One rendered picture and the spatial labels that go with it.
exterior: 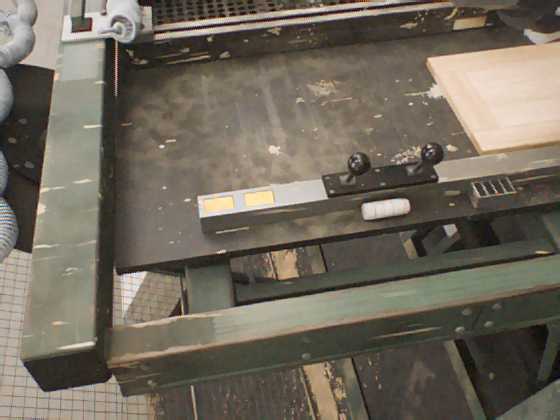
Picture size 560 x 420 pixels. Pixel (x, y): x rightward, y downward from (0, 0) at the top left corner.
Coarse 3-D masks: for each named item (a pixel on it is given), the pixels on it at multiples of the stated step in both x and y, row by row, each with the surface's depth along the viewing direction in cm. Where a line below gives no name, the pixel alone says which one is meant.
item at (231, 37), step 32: (384, 0) 139; (416, 0) 139; (448, 0) 140; (64, 32) 126; (96, 32) 126; (160, 32) 133; (192, 32) 132; (224, 32) 132; (256, 32) 133; (288, 32) 135; (320, 32) 136; (352, 32) 138; (384, 32) 139; (416, 32) 141; (128, 64) 133; (160, 64) 135
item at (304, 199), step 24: (456, 168) 106; (480, 168) 106; (504, 168) 106; (528, 168) 106; (552, 168) 106; (240, 192) 103; (288, 192) 103; (312, 192) 103; (384, 192) 103; (408, 192) 104; (432, 192) 105; (456, 192) 107; (216, 216) 100; (240, 216) 101; (264, 216) 102; (288, 216) 103
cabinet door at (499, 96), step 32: (448, 64) 131; (480, 64) 130; (512, 64) 130; (544, 64) 130; (448, 96) 124; (480, 96) 123; (512, 96) 123; (544, 96) 123; (480, 128) 116; (512, 128) 116; (544, 128) 116
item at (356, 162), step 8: (360, 152) 92; (352, 160) 91; (360, 160) 91; (368, 160) 92; (352, 168) 92; (360, 168) 91; (368, 168) 92; (344, 176) 102; (352, 176) 98; (344, 184) 102; (352, 184) 102
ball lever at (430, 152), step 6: (426, 144) 93; (432, 144) 93; (438, 144) 93; (420, 150) 94; (426, 150) 93; (432, 150) 92; (438, 150) 92; (420, 156) 94; (426, 156) 93; (432, 156) 92; (438, 156) 92; (420, 162) 99; (426, 162) 93; (432, 162) 93; (438, 162) 93; (408, 168) 103; (414, 168) 102; (420, 168) 100; (408, 174) 103; (414, 174) 103; (420, 174) 103
